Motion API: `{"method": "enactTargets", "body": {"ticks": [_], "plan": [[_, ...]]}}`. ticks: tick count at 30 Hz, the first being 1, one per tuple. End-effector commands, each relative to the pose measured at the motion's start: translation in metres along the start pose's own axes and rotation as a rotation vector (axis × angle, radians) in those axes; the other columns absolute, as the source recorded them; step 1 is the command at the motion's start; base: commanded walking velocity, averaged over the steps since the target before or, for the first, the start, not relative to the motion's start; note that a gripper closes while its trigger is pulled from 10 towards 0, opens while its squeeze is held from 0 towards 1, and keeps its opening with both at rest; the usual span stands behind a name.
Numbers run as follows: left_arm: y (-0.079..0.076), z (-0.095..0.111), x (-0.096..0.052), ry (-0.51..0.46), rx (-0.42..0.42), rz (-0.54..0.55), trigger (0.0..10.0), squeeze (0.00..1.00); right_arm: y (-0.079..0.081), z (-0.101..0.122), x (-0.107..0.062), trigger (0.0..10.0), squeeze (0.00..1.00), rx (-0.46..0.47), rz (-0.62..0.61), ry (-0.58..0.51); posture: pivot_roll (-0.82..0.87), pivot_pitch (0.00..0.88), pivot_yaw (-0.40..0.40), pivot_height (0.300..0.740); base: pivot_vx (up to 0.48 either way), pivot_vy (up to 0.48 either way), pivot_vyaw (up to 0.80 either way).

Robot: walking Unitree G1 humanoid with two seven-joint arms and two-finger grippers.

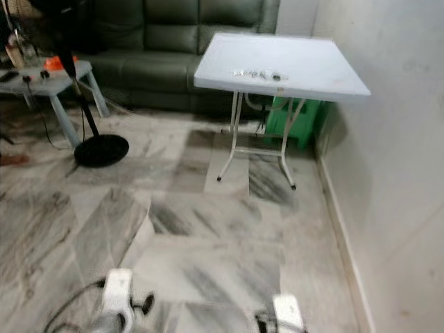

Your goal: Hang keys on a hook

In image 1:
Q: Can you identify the green plastic crate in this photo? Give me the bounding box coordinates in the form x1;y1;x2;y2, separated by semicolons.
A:
263;96;328;151

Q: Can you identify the white folding table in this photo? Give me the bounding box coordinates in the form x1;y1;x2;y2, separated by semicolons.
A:
193;32;373;191

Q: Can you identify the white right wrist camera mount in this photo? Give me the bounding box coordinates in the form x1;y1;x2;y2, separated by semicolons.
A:
271;293;305;333

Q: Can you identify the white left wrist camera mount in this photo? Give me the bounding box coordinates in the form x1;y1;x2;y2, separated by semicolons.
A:
102;268;135;314

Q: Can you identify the black pedestal fan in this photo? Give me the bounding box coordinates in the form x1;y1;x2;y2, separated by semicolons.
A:
3;0;131;169

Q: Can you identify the small grey side table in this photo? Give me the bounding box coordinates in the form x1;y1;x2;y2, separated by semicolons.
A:
0;60;111;148

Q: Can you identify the silver key bunch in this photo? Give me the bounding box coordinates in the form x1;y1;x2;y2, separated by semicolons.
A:
232;68;292;83

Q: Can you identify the dark green leather sofa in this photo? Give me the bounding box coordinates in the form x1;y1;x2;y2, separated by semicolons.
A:
73;0;282;117

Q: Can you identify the small orange object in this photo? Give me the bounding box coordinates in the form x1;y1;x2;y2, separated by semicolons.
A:
44;57;69;72

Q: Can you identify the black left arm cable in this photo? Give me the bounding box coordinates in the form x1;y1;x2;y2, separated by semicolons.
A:
42;277;108;333

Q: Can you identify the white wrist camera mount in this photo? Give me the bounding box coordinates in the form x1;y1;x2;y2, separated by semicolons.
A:
271;293;305;333
102;268;135;314

